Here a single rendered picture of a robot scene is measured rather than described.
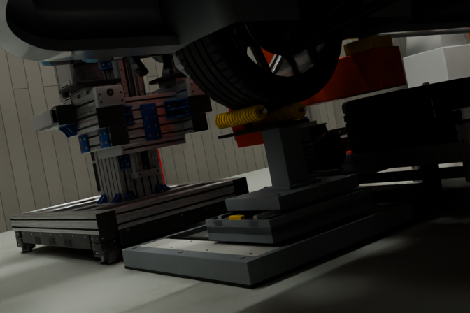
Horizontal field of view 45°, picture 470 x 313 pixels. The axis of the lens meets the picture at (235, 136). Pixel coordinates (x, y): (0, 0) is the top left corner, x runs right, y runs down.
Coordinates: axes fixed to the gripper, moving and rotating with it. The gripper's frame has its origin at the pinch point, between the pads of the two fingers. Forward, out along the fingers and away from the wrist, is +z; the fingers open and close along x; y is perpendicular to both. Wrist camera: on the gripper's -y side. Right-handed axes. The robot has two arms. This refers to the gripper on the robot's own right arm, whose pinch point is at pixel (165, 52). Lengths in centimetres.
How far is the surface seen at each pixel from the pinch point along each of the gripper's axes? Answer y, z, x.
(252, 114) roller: -32, 2, -45
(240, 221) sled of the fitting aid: -67, -11, -43
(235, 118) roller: -32.2, 2.4, -34.0
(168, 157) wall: -47, 187, 332
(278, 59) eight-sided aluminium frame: -11.1, 36.4, -26.0
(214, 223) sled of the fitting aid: -68, -11, -28
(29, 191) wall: -53, 37, 330
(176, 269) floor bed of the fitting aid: -80, -26, -22
